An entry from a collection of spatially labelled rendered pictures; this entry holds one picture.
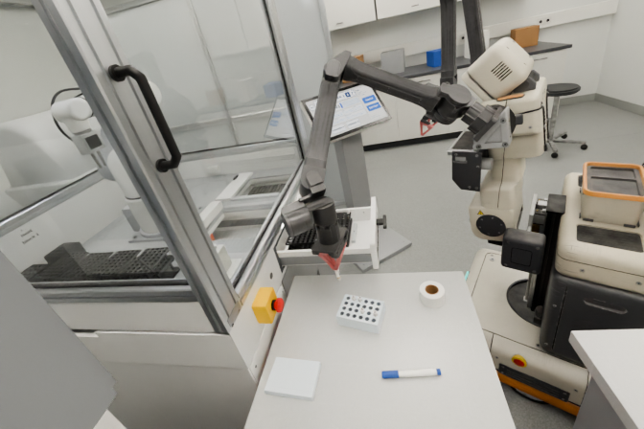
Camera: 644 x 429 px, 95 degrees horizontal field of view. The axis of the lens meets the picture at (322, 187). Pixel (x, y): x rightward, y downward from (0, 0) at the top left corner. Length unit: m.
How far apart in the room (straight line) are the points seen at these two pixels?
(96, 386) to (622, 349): 0.99
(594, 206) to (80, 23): 1.35
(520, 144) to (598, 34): 4.25
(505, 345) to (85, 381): 1.46
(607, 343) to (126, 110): 1.12
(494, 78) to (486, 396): 0.87
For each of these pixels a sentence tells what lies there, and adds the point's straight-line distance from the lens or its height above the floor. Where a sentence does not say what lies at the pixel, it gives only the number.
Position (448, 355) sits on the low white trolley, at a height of 0.76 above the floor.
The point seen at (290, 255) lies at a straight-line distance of 1.05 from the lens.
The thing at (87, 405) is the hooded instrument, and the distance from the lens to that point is 0.22.
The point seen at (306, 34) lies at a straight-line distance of 2.57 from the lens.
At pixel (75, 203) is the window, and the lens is 0.78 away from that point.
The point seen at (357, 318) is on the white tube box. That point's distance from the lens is 0.92.
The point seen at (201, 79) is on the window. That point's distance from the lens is 0.83.
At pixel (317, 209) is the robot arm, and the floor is 1.18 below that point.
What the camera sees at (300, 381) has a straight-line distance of 0.88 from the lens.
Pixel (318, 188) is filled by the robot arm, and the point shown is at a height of 1.21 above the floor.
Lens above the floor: 1.52
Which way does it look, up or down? 27 degrees down
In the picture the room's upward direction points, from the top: 13 degrees counter-clockwise
